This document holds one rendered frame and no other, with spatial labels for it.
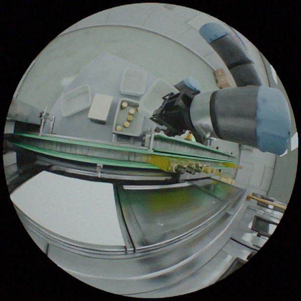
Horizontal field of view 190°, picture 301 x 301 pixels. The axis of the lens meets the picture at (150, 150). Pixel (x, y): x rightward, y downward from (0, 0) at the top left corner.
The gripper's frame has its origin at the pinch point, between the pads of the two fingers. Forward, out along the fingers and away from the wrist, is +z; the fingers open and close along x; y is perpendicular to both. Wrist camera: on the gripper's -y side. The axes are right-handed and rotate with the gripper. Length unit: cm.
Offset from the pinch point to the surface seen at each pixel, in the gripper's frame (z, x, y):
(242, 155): 120, -202, -562
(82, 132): 33, 22, 33
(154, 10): 49, -309, 155
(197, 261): -34.0, 25.6, -8.6
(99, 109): 27.7, 4.2, 28.2
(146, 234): -21.0, 27.2, -1.3
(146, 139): 21.3, 7.2, -4.8
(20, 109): 1, 24, 77
